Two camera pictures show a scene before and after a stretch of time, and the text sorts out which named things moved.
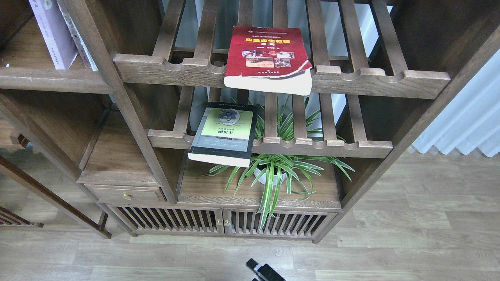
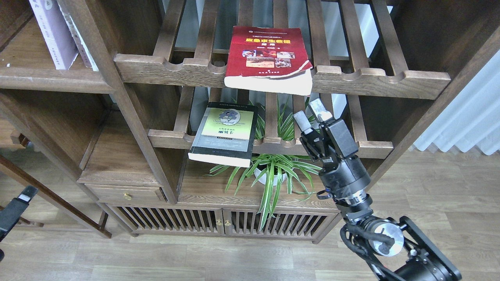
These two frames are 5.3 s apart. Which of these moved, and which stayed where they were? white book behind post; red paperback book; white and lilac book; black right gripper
Moved: black right gripper
Stayed: red paperback book; white and lilac book; white book behind post
